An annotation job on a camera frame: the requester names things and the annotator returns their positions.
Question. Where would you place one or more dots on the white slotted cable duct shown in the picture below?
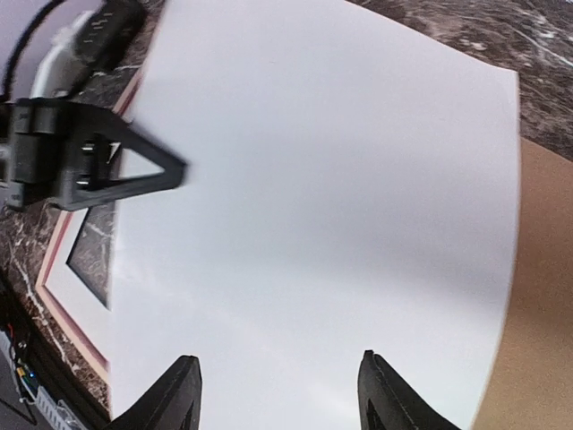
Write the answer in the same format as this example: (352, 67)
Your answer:
(57, 413)

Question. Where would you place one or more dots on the red and grey photo print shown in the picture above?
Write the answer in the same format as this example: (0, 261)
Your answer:
(352, 185)

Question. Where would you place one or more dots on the white mat board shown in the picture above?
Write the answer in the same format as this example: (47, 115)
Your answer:
(91, 317)

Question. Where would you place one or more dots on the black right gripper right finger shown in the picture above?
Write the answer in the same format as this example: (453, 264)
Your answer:
(387, 401)

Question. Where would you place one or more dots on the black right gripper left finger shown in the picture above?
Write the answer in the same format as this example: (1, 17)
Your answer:
(172, 402)

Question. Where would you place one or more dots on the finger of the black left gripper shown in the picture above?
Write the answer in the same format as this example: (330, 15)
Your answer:
(104, 159)

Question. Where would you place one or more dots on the brown cardboard backing board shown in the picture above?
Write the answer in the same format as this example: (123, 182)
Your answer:
(531, 382)

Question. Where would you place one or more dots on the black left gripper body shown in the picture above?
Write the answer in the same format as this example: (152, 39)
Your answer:
(32, 144)

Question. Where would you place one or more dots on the right connector board with wires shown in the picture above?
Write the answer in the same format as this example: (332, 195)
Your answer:
(26, 379)

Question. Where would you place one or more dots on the light wooden picture frame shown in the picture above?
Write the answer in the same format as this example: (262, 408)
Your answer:
(70, 329)

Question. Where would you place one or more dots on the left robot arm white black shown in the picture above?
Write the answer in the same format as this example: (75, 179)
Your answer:
(94, 42)

